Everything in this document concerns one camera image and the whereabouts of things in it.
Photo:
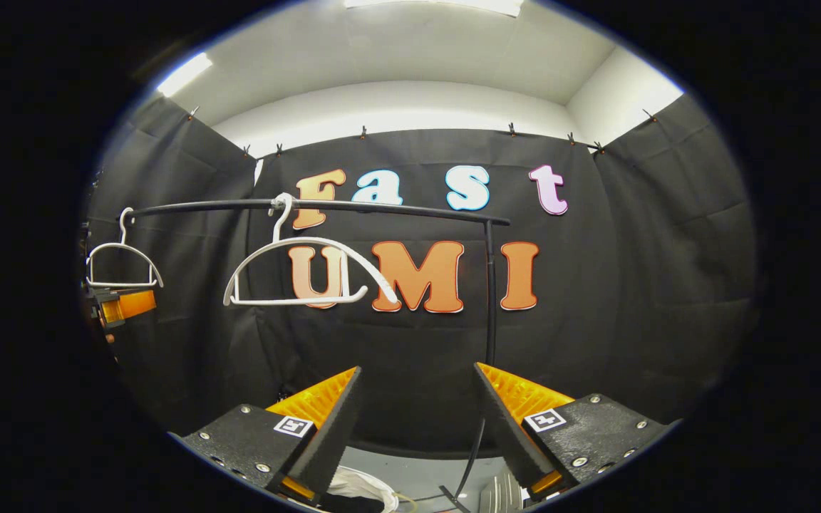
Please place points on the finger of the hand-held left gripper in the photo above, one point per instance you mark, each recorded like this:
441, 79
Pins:
129, 306

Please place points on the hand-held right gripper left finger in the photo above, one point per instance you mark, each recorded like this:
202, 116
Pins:
328, 431

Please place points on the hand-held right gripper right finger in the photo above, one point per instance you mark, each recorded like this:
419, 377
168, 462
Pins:
507, 434

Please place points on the white laundry hamper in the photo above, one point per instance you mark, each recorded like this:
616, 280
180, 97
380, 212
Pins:
364, 484

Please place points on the black knit garment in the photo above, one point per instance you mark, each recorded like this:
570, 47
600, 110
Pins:
350, 505

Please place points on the white plastic hanger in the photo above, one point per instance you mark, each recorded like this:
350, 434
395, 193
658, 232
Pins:
311, 242
125, 246

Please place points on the black clothes rack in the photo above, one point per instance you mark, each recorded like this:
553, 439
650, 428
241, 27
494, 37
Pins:
382, 208

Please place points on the black backdrop cloth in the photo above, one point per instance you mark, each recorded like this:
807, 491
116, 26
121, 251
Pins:
638, 271

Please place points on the long ceiling light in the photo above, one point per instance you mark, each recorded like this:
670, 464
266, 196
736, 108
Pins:
184, 74
439, 4

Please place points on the row of black cloth clips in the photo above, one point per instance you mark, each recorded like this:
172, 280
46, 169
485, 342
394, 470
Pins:
363, 132

